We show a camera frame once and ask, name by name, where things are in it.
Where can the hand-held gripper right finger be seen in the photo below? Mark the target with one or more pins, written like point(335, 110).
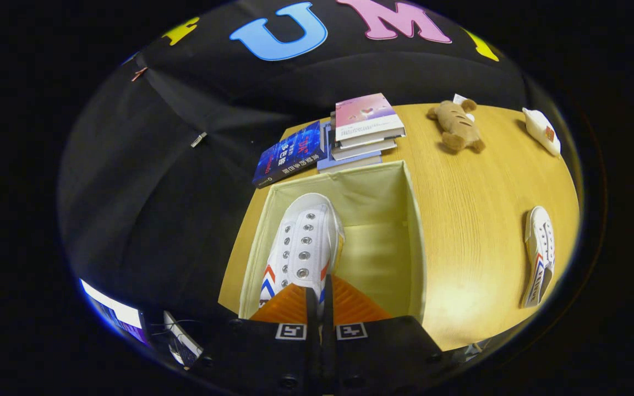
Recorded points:
point(328, 341)

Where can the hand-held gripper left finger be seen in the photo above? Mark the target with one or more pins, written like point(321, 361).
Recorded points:
point(311, 341)

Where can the white canvas shoe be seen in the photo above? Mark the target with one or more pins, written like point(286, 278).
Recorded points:
point(303, 242)
point(541, 242)

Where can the cream fabric storage box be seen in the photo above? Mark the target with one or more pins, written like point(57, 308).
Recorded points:
point(372, 242)

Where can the pale blue book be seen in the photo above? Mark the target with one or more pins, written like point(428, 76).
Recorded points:
point(350, 163)

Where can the dark blue book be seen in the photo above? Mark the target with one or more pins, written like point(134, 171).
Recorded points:
point(289, 154)

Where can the white book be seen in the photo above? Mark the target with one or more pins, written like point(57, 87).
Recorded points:
point(364, 148)

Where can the lit computer screen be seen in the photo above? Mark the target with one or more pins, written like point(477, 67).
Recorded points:
point(113, 311)

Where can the black backdrop cloth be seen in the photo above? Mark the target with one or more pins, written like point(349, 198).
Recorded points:
point(157, 192)

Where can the pink cover book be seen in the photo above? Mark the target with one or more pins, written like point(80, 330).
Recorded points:
point(366, 115)

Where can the small silver clip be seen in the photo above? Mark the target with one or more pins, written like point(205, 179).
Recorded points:
point(198, 139)

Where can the brown bread plush toy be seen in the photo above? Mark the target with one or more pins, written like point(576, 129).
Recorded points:
point(457, 129)

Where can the white packet with red label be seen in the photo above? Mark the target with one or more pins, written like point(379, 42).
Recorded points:
point(540, 131)

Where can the wooden clothes peg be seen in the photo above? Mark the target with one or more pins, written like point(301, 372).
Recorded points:
point(139, 73)

